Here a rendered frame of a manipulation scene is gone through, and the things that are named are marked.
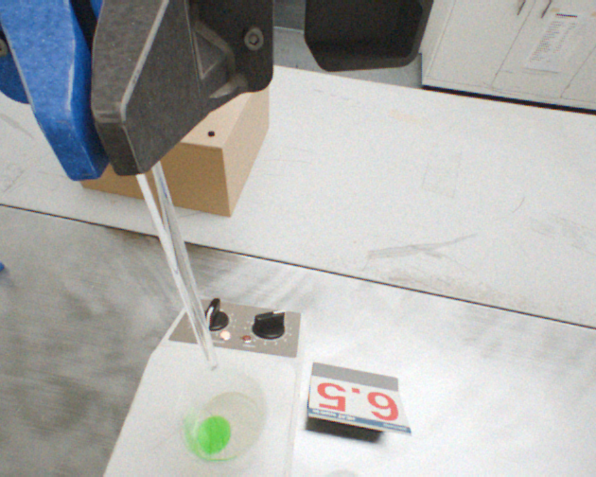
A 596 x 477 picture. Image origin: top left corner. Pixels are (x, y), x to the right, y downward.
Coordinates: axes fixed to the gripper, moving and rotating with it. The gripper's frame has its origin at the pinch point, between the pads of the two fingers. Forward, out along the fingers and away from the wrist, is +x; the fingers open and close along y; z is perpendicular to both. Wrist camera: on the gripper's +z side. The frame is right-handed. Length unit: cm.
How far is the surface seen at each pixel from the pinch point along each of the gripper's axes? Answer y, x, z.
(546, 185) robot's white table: 52, -26, -35
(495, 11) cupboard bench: 163, -186, -69
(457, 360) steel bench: 24.3, -3.0, -35.4
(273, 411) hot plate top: 3.2, 0.1, -26.7
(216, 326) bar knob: -0.5, -9.2, -29.4
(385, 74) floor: 127, -223, -118
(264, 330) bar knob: 3.9, -7.8, -29.6
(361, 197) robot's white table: 22.4, -28.4, -34.5
